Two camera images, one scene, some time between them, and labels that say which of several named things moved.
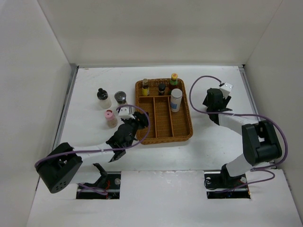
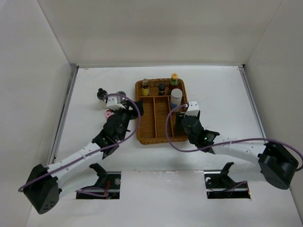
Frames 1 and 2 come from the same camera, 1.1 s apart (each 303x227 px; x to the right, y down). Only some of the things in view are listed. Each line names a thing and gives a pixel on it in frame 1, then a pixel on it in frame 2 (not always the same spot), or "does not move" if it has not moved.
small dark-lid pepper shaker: x=161 y=89 does not move
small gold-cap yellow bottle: x=145 y=87 does not move
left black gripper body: x=132 y=122 -> x=127 y=115
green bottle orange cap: x=173 y=82 does not move
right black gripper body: x=226 y=101 -> x=198 y=116
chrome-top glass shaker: x=120 y=97 does not move
